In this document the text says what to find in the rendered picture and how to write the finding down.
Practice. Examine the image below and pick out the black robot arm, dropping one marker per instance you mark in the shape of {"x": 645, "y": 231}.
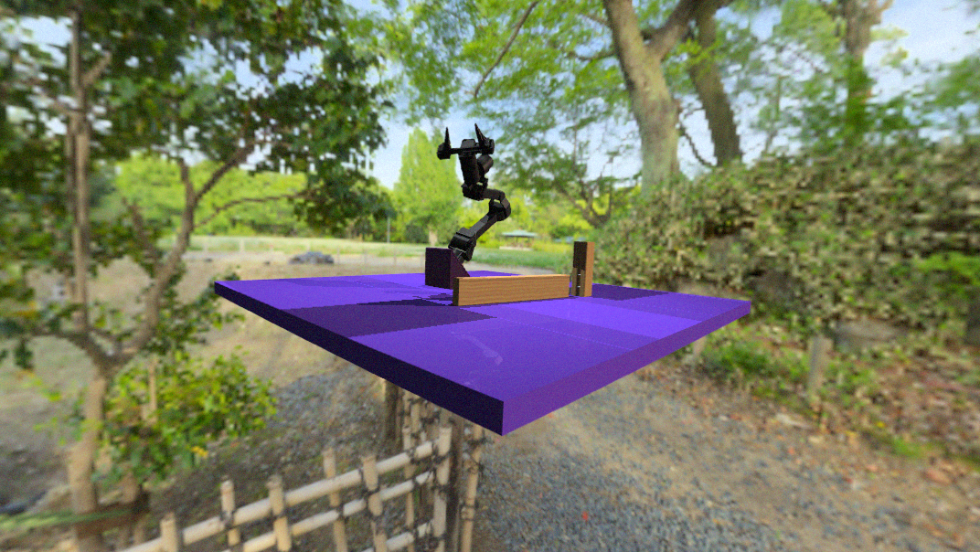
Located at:
{"x": 465, "y": 239}

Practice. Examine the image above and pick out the wooden post with slot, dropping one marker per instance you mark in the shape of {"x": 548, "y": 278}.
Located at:
{"x": 582, "y": 273}

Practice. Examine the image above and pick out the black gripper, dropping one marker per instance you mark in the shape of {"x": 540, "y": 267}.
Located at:
{"x": 466, "y": 155}

